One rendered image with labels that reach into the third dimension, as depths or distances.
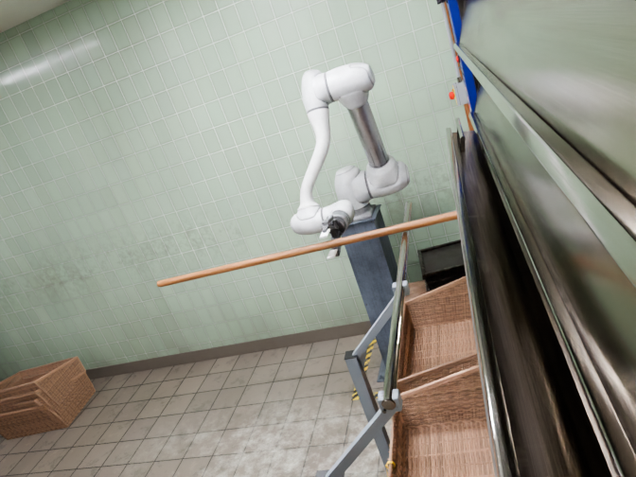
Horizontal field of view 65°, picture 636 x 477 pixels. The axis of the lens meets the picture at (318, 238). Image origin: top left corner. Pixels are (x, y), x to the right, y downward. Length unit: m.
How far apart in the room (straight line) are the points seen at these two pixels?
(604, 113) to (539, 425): 0.37
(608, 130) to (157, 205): 3.34
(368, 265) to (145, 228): 1.70
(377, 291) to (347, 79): 1.19
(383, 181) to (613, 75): 2.19
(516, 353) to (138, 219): 3.21
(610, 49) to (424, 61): 2.53
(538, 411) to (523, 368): 0.08
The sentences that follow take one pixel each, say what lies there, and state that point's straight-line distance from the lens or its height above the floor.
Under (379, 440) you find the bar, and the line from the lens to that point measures 1.86.
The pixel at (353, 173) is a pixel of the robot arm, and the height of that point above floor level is 1.25.
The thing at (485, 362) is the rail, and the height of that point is 1.44.
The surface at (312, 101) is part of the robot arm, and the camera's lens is 2.24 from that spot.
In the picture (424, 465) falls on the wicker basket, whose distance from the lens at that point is 1.76.
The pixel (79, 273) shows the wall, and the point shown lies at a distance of 4.21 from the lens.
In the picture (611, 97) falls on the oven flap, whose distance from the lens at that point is 0.39.
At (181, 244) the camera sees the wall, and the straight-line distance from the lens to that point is 3.62.
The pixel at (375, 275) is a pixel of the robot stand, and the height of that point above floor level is 0.67.
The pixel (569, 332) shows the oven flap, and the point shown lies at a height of 1.47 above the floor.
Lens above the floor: 1.86
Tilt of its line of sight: 19 degrees down
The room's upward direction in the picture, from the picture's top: 20 degrees counter-clockwise
